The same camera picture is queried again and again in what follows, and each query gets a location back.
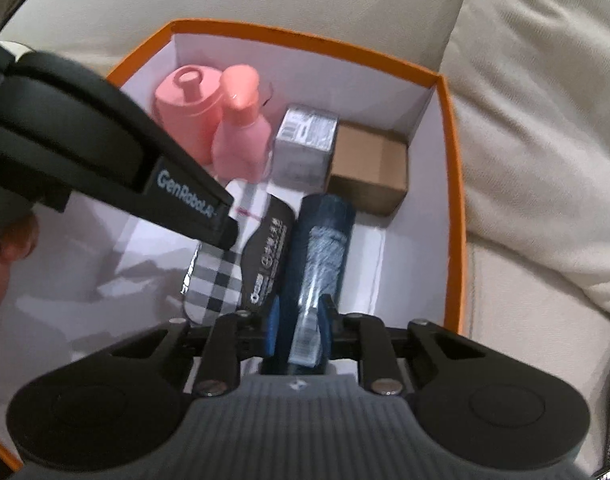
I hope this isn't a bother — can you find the plaid and black case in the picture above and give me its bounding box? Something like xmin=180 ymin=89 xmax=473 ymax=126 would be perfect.
xmin=182 ymin=195 xmax=294 ymax=328

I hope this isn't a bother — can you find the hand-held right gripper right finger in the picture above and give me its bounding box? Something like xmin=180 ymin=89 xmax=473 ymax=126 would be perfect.
xmin=319 ymin=294 xmax=490 ymax=397

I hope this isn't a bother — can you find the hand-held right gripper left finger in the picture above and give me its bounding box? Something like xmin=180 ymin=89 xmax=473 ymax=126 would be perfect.
xmin=105 ymin=296 xmax=283 ymax=398

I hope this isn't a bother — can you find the pink pump bottle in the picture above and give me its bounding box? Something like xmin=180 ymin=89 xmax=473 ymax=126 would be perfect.
xmin=211 ymin=65 xmax=272 ymax=183

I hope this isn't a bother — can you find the beige cushion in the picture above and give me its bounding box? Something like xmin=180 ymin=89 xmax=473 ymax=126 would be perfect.
xmin=437 ymin=0 xmax=610 ymax=326

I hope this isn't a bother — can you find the brown cardboard box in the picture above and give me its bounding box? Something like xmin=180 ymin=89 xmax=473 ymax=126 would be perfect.
xmin=327 ymin=121 xmax=410 ymax=217

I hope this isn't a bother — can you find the orange cardboard box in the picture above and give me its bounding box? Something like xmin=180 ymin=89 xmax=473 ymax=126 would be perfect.
xmin=0 ymin=19 xmax=468 ymax=471

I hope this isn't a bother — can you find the pink plastic bottle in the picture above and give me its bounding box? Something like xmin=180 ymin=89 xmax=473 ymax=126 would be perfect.
xmin=154 ymin=65 xmax=224 ymax=166

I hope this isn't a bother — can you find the dark blue spray can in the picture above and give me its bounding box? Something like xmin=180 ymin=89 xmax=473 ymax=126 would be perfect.
xmin=280 ymin=194 xmax=356 ymax=368

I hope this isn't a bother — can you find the silver small box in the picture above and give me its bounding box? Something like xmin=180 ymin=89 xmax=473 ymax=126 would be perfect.
xmin=272 ymin=104 xmax=340 ymax=193

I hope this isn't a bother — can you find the person's left hand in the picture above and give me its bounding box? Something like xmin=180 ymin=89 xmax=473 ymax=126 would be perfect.
xmin=0 ymin=216 xmax=40 ymax=335

